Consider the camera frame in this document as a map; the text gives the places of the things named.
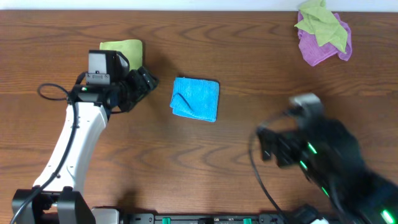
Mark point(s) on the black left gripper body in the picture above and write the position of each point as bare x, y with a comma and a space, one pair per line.
136, 85

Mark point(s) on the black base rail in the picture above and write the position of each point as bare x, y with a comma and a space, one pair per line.
115, 216

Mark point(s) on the olive green crumpled cloth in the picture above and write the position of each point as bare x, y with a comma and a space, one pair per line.
321, 22

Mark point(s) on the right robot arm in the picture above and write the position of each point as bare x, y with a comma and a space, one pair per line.
329, 156

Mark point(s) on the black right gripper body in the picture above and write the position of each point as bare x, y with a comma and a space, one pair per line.
286, 152

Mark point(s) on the purple crumpled cloth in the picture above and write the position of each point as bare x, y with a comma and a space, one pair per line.
313, 54

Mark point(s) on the blue microfiber cloth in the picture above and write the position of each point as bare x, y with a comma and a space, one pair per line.
195, 99

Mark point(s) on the folded green cloth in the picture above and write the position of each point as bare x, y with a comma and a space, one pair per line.
132, 49

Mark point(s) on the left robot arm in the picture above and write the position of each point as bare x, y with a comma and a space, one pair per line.
57, 194

